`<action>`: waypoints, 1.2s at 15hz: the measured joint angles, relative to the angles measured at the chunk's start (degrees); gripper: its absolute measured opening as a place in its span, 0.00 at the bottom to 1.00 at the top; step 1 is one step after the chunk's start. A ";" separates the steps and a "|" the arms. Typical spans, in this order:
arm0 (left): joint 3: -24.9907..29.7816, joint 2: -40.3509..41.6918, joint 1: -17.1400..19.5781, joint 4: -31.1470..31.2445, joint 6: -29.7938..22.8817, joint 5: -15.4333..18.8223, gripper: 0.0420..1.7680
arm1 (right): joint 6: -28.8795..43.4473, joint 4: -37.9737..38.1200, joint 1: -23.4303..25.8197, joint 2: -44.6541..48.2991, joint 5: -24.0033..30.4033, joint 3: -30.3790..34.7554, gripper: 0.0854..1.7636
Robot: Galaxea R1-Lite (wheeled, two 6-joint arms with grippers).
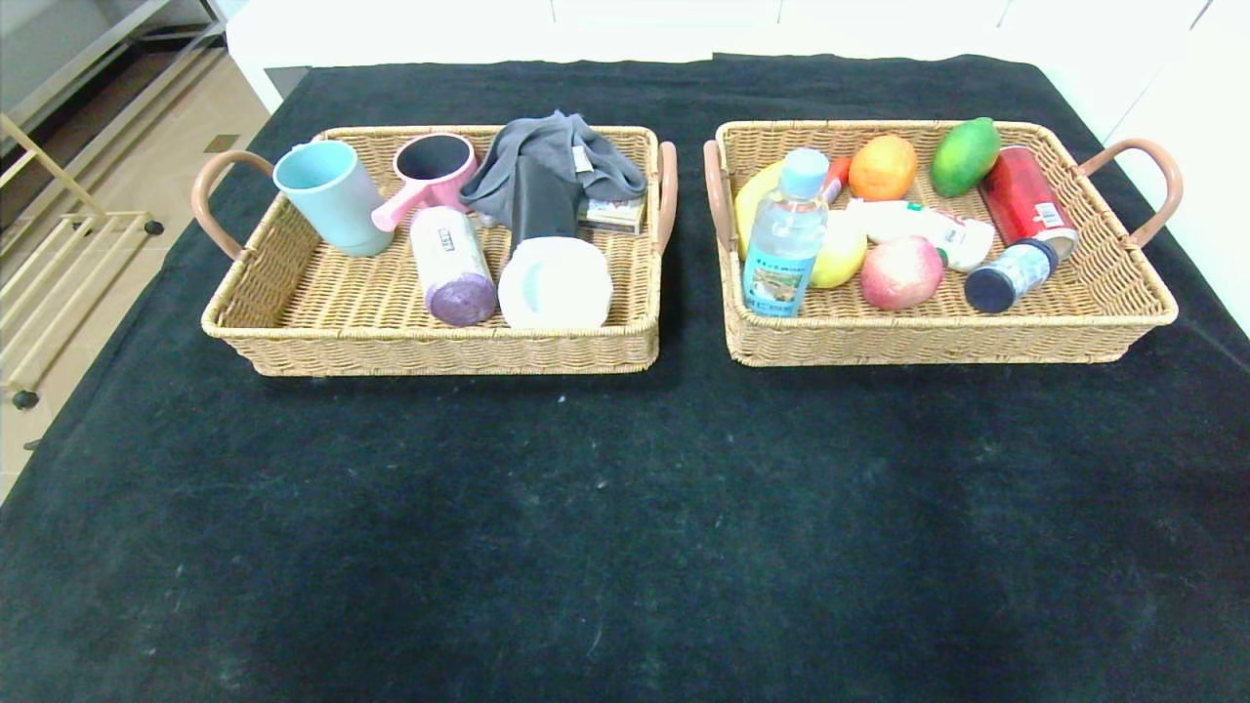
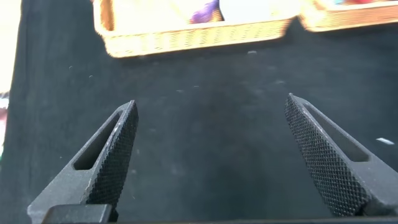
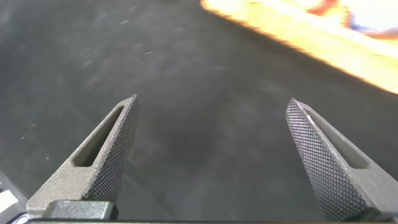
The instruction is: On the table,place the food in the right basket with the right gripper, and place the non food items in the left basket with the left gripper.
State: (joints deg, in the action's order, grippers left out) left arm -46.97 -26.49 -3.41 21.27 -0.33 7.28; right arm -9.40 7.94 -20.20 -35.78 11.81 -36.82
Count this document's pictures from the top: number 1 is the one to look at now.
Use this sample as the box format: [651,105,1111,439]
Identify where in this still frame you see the white round lid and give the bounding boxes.
[497,235,615,331]

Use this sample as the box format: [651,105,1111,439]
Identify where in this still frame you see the black glasses case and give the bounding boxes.
[510,156,585,247]

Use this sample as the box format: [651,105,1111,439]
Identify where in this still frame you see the water bottle blue cap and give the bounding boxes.
[742,146,832,318]

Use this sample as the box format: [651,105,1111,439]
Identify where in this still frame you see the yellow lemon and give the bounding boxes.
[811,210,869,290]

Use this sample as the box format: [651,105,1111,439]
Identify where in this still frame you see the red pink peach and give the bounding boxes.
[859,234,945,311]

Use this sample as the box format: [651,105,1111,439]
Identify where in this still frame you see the small bottle blue lid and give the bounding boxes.
[964,238,1061,314]

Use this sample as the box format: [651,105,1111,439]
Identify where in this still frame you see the small printed card box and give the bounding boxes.
[581,197,647,236]

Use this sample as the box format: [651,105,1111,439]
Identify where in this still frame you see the black table cloth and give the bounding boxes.
[0,54,1250,703]

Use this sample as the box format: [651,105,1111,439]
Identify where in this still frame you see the yellow banana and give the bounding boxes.
[733,159,784,260]

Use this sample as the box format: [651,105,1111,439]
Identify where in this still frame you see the pink purple cylinder bottle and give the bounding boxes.
[410,206,499,328]

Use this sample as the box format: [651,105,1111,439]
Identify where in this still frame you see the grey cloth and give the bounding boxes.
[459,110,647,231]

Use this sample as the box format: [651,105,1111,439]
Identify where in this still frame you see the orange fruit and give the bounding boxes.
[848,134,919,202]

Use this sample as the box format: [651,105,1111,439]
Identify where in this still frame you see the white yogurt bottle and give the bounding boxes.
[845,198,996,272]

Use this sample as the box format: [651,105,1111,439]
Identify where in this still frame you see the light blue plastic cup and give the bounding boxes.
[272,140,396,259]

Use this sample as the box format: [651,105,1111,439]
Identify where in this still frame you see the green mango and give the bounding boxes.
[930,117,1002,198]

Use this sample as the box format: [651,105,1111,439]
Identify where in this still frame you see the red soda can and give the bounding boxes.
[979,145,1081,263]

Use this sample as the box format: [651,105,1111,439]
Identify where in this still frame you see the grey metal shelf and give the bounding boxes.
[0,0,224,128]

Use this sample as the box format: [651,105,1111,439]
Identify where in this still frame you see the beige wooden rack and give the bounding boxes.
[0,112,165,411]

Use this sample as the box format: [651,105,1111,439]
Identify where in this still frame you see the pink mug with handle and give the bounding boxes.
[371,133,480,233]

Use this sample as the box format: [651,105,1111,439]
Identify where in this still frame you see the wicker basket brown handles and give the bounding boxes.
[190,125,680,379]
[703,117,1185,369]

